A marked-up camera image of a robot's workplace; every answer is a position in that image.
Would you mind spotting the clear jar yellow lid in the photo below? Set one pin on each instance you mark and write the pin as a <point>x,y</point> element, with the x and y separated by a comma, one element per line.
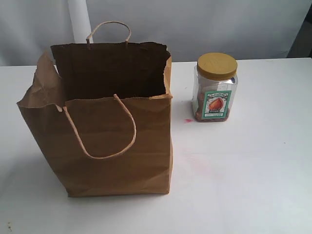
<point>215,84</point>

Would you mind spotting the brown paper bag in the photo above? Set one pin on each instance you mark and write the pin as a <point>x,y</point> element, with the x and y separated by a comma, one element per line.
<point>101,116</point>

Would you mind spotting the white curtain backdrop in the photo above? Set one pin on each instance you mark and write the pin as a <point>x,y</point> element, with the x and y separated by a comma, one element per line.
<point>244,29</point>

